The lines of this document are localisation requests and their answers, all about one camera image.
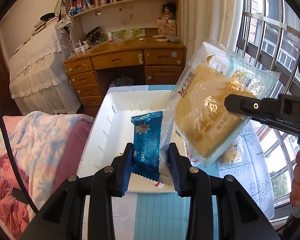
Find blue foil snack packet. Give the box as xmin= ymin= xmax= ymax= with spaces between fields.
xmin=131 ymin=111 xmax=163 ymax=181

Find clear packaged bread cake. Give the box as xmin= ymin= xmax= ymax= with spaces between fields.
xmin=165 ymin=41 xmax=280 ymax=166

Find white plastic storage basket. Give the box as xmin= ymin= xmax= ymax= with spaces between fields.
xmin=76 ymin=90 xmax=188 ymax=194

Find leaf print tablecloth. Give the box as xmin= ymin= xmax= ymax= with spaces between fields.
xmin=106 ymin=85 xmax=274 ymax=239

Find small clear snack packet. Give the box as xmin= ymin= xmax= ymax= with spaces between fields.
xmin=218 ymin=139 xmax=242 ymax=165

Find plastic bag under desk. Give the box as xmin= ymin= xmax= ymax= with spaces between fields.
xmin=109 ymin=77 xmax=134 ymax=88

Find metal window guard bars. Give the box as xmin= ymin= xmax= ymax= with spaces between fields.
xmin=236 ymin=0 xmax=300 ymax=207

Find pink and blue blanket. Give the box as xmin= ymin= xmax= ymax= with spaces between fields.
xmin=0 ymin=110 xmax=94 ymax=240

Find wooden desk with drawers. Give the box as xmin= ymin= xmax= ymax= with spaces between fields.
xmin=64 ymin=37 xmax=186 ymax=117

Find white lace covered furniture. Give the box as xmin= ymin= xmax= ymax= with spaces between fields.
xmin=8 ymin=21 xmax=81 ymax=115

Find dark patterned pouch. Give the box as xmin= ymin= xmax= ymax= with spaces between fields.
xmin=83 ymin=27 xmax=106 ymax=48

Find cream curtain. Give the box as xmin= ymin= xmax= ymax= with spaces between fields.
xmin=178 ymin=0 xmax=244 ymax=61

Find doll on desk shelf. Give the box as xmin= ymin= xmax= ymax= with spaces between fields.
xmin=161 ymin=3 xmax=177 ymax=21

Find wooden bookshelf hutch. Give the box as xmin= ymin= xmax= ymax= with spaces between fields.
xmin=63 ymin=0 xmax=179 ymax=43

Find black cable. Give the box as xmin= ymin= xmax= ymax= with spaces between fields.
xmin=0 ymin=92 xmax=39 ymax=215

